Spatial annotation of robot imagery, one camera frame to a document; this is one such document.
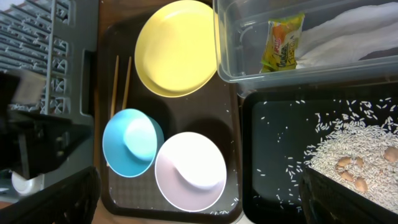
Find white pink bowl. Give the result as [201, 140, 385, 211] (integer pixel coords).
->
[155, 132, 227, 212]

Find clear plastic bin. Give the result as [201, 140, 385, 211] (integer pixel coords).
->
[213, 0, 397, 97]

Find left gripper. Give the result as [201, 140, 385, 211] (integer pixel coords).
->
[1, 70, 101, 223]

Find brown serving tray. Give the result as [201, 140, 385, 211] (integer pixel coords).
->
[96, 16, 243, 223]

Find small white cup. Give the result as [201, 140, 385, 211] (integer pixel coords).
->
[11, 172, 44, 196]

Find blue bowl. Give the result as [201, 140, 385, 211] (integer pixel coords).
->
[102, 109, 164, 178]

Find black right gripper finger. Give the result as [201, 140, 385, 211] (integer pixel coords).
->
[299, 168, 397, 224]

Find rice and peanut waste pile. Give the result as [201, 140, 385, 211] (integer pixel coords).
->
[302, 114, 397, 212]

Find grey dish rack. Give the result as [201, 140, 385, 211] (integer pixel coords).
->
[1, 0, 99, 188]

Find yellow plate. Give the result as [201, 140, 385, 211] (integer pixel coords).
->
[134, 1, 217, 98]

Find black waste tray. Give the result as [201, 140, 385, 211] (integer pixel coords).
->
[242, 83, 397, 223]

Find white paper napkin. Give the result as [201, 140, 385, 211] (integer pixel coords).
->
[295, 2, 397, 68]

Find yellow green snack wrapper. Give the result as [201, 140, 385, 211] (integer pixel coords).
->
[261, 13, 305, 73]

